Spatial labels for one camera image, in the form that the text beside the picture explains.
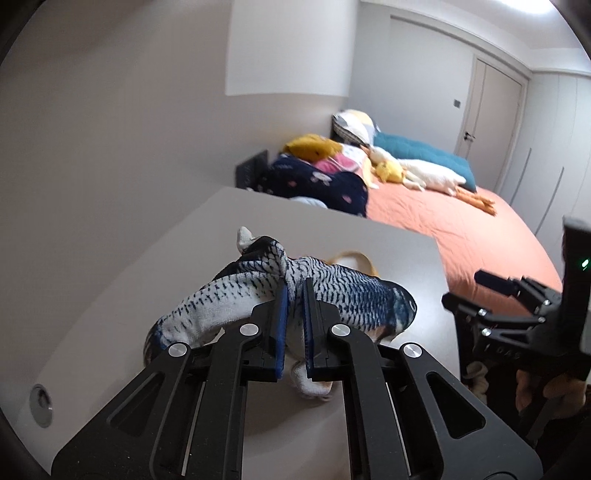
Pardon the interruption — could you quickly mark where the yellow paper cup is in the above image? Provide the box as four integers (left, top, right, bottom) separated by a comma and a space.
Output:
329, 250, 380, 278

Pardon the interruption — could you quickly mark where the beige double door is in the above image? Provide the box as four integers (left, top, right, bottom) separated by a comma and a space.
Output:
455, 55, 528, 175

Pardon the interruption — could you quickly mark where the teal pillow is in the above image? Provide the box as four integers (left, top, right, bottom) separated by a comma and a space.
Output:
372, 132, 478, 193

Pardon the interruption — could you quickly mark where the bed with orange sheet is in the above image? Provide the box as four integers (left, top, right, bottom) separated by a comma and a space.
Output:
365, 181, 565, 298

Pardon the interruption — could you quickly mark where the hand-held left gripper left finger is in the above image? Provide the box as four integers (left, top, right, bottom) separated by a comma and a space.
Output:
51, 281, 293, 480

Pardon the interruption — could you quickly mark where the navy patterned blanket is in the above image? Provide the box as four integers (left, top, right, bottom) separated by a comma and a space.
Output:
255, 154, 370, 219

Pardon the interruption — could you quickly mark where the pink white pillow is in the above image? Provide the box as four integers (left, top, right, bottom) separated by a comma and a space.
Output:
314, 143, 373, 188

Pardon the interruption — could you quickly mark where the yellow cushion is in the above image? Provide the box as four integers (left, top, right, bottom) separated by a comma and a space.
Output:
283, 134, 345, 162

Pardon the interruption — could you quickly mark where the yellow duck plush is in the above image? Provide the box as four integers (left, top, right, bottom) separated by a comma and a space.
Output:
373, 160, 405, 185

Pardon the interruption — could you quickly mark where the silver desk grommet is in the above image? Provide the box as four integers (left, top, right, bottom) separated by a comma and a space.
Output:
28, 384, 54, 428

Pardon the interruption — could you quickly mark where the person's right hand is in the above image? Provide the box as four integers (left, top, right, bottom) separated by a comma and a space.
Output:
515, 367, 591, 418

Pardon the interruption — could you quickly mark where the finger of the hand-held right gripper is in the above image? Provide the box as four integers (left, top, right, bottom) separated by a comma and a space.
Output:
441, 292, 543, 354
475, 270, 565, 320

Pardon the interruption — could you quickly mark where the checkered white pillow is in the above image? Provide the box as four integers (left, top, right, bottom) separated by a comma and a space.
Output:
331, 109, 382, 147

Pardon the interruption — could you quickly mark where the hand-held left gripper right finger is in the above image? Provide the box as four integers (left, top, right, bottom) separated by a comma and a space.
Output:
301, 277, 544, 480

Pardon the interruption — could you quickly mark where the blue grey fish plush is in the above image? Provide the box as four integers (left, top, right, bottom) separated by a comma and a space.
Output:
143, 226, 417, 400

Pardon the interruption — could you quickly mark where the white wardrobe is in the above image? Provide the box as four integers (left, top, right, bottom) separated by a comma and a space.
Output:
499, 69, 591, 259

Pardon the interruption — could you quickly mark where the white goose plush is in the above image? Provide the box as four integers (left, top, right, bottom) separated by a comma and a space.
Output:
369, 147, 499, 216

